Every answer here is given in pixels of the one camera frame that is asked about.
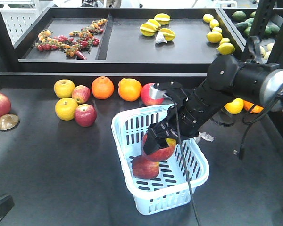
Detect round orange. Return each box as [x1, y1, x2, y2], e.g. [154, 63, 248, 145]
[242, 100, 265, 114]

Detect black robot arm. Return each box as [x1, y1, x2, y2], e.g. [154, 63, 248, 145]
[143, 55, 283, 155]

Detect red apple front pair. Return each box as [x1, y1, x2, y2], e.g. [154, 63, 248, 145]
[74, 104, 97, 127]

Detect white garlic bulb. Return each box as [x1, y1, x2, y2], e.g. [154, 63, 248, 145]
[155, 32, 167, 44]

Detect small red apple pair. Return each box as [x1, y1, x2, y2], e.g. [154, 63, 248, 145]
[72, 85, 91, 104]

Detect light blue plastic basket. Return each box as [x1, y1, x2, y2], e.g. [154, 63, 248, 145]
[111, 104, 210, 216]

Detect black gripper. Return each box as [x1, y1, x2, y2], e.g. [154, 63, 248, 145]
[142, 105, 186, 155]

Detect large red apple back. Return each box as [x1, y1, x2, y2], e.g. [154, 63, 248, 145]
[140, 83, 165, 106]

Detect orange back left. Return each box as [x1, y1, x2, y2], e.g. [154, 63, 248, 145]
[91, 76, 114, 99]

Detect orange back middle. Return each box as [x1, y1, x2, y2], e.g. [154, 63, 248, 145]
[118, 78, 142, 102]

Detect yellow apple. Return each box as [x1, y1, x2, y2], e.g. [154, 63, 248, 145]
[224, 98, 244, 114]
[54, 79, 75, 98]
[55, 98, 78, 121]

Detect yellow lemon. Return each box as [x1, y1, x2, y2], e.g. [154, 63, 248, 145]
[217, 43, 235, 55]

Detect cherry tomato vine cluster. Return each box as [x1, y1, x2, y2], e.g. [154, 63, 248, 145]
[32, 18, 108, 60]

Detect black cable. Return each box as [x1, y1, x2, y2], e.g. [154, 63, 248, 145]
[165, 94, 201, 226]

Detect yellow apple front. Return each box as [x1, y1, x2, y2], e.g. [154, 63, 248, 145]
[55, 98, 78, 121]

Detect crumpled clear plastic wrap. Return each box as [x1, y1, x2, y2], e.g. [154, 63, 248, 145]
[193, 132, 215, 143]

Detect green avocado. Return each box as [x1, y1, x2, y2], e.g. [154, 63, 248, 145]
[232, 11, 247, 22]

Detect yellow apple back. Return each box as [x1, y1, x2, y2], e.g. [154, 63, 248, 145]
[54, 79, 75, 98]

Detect brown half shell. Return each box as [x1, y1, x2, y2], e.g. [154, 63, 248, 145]
[0, 114, 19, 131]

